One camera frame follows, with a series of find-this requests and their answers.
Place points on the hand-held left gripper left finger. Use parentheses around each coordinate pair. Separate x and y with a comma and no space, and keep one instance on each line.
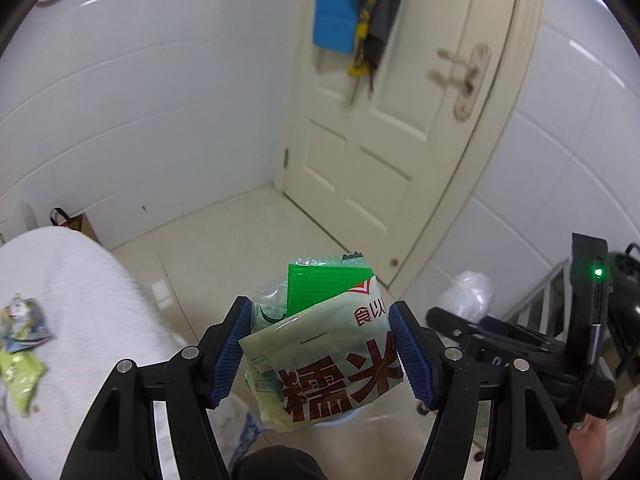
(230,355)

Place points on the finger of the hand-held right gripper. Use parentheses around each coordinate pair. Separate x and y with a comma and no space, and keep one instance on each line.
(545,367)
(490,332)

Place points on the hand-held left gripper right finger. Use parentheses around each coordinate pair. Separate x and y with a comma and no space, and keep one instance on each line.
(407,355)

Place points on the clear plastic bottle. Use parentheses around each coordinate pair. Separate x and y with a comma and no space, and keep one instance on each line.
(267,305)

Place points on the pale green rice bag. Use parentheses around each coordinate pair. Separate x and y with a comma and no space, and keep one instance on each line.
(340,375)

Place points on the trash bin with plastic liner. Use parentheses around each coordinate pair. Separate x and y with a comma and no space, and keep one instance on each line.
(330,422)

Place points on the green plastic packet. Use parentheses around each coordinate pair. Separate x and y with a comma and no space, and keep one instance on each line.
(315,285)

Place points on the colourful wrapper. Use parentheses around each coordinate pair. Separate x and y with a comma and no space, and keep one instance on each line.
(22,322)

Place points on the light green wrapper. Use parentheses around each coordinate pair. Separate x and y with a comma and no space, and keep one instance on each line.
(20,377)

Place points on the person's right hand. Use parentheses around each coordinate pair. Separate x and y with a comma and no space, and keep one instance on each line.
(587,442)

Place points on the white plastic bag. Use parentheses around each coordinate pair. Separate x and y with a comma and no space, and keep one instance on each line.
(470,292)

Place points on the white metal rack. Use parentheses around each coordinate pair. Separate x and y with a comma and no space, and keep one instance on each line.
(542,300)

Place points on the translucent plastic bag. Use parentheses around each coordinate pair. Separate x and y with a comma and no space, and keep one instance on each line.
(622,442)

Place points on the dark trouser leg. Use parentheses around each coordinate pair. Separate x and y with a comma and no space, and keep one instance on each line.
(280,466)

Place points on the round table, white cloth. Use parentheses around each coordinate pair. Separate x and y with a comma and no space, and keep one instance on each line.
(90,310)

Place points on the cream panelled door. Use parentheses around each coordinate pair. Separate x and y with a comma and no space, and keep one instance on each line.
(380,160)

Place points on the door hinge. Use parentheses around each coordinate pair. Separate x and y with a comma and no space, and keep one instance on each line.
(287,159)

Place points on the blue plastic bag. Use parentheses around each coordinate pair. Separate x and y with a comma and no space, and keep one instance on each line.
(332,10)

